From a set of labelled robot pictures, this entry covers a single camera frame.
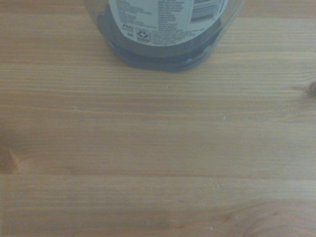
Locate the clear dish soap bottle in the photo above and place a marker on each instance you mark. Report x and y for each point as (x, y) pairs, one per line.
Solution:
(163, 27)

